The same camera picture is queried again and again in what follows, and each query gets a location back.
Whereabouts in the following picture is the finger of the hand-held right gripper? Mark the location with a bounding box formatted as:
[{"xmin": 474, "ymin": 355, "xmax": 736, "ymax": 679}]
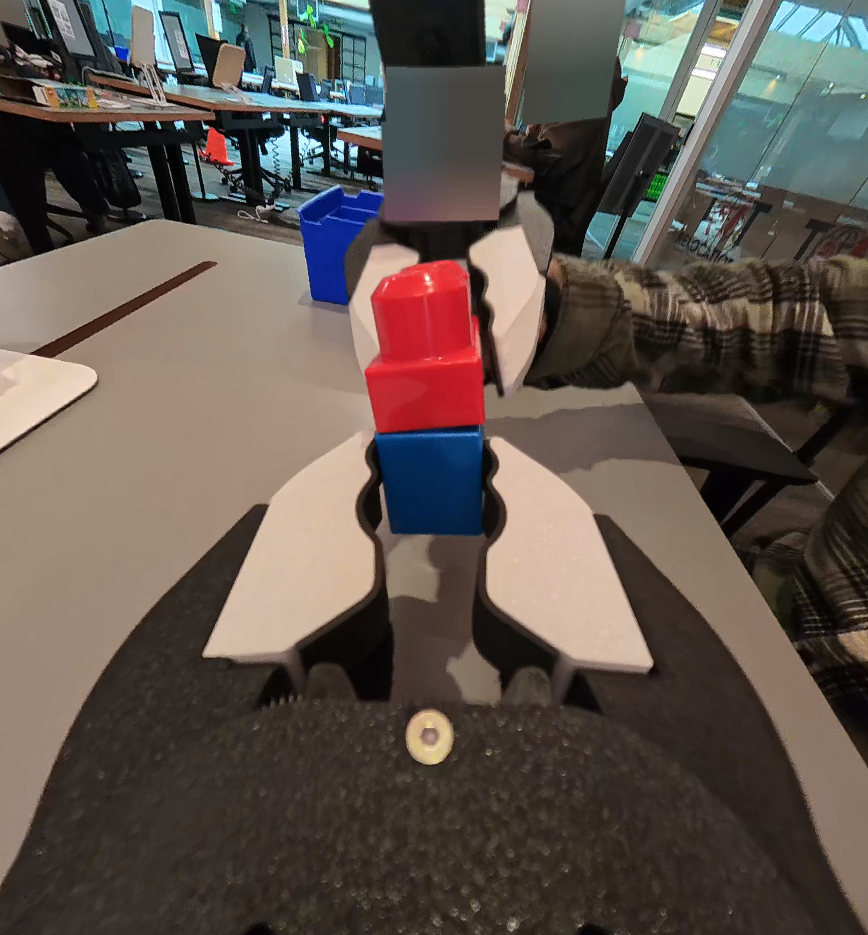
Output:
[
  {"xmin": 469, "ymin": 225, "xmax": 552, "ymax": 399},
  {"xmin": 348, "ymin": 243, "xmax": 422, "ymax": 368}
]

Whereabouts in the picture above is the blue plastic bin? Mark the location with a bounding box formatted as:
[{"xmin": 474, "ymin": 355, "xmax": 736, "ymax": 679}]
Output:
[{"xmin": 297, "ymin": 186, "xmax": 385, "ymax": 305}]

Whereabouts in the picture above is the red two-stud mega block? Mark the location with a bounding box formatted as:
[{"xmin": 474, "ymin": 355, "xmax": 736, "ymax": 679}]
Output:
[{"xmin": 364, "ymin": 261, "xmax": 487, "ymax": 433}]

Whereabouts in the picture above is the blue mega block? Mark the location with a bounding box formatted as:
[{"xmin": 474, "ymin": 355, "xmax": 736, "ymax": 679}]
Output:
[{"xmin": 374, "ymin": 427, "xmax": 487, "ymax": 536}]

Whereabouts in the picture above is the grey framed panel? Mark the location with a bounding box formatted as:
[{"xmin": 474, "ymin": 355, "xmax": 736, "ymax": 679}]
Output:
[{"xmin": 596, "ymin": 112, "xmax": 682, "ymax": 220}]

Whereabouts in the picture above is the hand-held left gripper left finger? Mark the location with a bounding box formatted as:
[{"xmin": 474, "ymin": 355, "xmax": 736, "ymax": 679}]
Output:
[{"xmin": 202, "ymin": 431, "xmax": 391, "ymax": 702}]

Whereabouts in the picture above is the colourful cardboard box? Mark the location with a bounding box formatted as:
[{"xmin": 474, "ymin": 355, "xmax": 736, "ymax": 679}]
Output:
[{"xmin": 32, "ymin": 84, "xmax": 100, "ymax": 111}]

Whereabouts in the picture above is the wood top office desk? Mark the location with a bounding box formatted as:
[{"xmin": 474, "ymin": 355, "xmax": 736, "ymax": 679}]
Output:
[
  {"xmin": 335, "ymin": 124, "xmax": 385, "ymax": 178},
  {"xmin": 0, "ymin": 91, "xmax": 217, "ymax": 224},
  {"xmin": 91, "ymin": 73, "xmax": 384, "ymax": 198}
]

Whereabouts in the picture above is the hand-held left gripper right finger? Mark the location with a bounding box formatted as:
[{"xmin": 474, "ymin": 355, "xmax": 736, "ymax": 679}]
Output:
[{"xmin": 472, "ymin": 435, "xmax": 655, "ymax": 702}]

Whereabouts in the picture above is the person's right forearm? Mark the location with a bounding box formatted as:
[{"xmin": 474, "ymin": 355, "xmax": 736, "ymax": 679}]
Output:
[{"xmin": 527, "ymin": 248, "xmax": 868, "ymax": 411}]

